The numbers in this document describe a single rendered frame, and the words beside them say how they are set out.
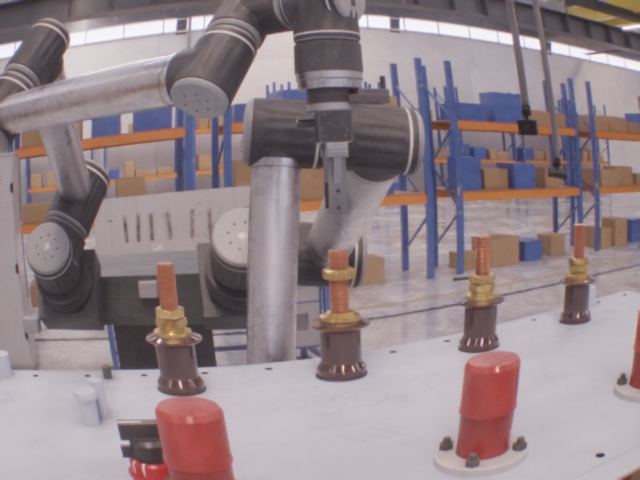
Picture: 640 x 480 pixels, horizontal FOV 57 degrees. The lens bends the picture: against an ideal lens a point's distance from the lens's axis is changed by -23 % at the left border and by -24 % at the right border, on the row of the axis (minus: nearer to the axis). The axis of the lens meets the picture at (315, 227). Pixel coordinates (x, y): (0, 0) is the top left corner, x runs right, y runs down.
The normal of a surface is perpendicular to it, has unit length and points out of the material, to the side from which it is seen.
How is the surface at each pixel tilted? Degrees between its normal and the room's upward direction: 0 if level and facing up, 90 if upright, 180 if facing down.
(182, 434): 89
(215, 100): 143
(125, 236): 90
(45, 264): 66
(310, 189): 90
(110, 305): 90
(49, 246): 60
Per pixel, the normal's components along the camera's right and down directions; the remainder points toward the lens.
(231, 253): 0.08, -0.33
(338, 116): 0.05, 0.10
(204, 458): 0.36, 0.06
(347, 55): 0.56, 0.06
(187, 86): -0.33, 0.78
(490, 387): -0.22, 0.09
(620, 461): 0.02, -0.96
